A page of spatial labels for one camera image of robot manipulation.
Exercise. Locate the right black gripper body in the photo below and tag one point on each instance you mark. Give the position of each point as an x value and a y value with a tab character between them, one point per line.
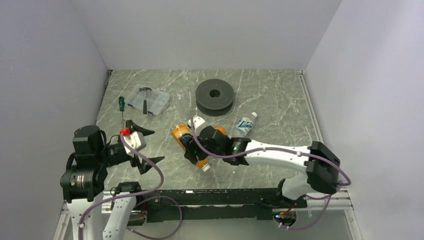
192	145

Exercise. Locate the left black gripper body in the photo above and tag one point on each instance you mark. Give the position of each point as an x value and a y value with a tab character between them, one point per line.
134	160

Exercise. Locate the large orange blue-label bottle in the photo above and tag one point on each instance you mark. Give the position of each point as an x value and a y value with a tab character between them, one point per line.
177	133

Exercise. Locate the clear plastic bottle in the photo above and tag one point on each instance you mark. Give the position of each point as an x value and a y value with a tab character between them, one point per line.
180	101

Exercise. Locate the small orange juice bottle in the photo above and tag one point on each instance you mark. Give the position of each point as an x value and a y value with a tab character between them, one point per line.
219	130

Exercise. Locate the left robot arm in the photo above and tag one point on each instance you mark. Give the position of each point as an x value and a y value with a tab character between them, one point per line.
94	217

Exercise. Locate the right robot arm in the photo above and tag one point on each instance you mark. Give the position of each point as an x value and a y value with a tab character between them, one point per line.
316	165

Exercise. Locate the white-label water bottle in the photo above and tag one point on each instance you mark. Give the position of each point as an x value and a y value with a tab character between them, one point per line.
243	126

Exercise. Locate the small hammer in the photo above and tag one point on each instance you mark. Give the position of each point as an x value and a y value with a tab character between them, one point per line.
144	90

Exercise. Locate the clear plastic tray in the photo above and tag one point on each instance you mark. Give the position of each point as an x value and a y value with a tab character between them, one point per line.
157	100

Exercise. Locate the dark grey perforated spool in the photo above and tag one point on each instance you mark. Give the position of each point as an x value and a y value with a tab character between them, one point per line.
214	97

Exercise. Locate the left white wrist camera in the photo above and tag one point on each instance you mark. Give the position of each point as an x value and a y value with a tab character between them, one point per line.
124	132

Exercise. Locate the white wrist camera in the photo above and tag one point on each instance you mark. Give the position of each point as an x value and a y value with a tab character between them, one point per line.
198	123
124	132

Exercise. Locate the green handled screwdriver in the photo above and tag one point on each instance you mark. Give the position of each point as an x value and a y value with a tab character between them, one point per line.
121	102

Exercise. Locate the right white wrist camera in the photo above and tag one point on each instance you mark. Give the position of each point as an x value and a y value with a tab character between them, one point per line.
198	123

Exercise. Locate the black base frame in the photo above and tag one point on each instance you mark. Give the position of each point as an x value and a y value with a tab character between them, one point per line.
175	212

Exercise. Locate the aluminium rail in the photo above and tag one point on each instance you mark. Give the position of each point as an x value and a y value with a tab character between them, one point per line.
334	200

